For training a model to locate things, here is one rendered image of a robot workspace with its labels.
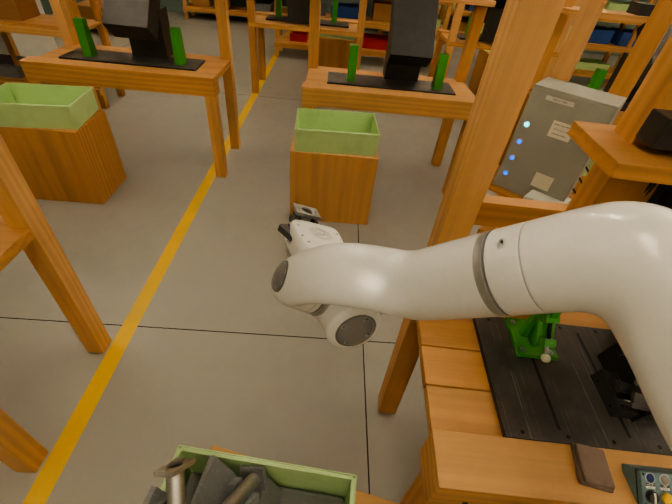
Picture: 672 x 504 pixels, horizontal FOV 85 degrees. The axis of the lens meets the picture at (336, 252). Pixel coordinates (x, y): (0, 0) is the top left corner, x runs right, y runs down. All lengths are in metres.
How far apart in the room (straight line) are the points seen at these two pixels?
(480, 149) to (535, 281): 0.73
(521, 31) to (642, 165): 0.40
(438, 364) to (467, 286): 0.88
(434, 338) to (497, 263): 0.95
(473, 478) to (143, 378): 1.73
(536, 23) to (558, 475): 1.06
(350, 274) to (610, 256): 0.25
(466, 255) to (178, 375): 2.01
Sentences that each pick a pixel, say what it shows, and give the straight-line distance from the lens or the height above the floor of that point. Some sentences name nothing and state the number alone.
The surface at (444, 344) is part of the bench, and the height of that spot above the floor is 0.88.
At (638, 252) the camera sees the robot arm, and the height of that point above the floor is 1.73.
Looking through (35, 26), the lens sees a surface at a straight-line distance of 5.57.
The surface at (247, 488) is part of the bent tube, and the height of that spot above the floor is 0.98.
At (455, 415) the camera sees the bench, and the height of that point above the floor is 0.88.
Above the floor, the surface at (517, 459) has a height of 0.90.
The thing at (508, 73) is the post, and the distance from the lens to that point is 1.00.
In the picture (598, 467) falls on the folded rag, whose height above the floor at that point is 0.93.
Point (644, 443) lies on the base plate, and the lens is 1.41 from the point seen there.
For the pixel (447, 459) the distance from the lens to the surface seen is 1.11.
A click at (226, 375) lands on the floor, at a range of 2.21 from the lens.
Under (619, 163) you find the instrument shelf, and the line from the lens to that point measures 1.06.
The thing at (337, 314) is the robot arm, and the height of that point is 1.49.
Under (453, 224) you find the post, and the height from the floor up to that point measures 1.24.
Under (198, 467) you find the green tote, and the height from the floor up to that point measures 0.86.
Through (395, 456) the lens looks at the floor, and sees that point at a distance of 2.05.
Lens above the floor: 1.88
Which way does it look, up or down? 41 degrees down
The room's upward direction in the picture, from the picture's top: 6 degrees clockwise
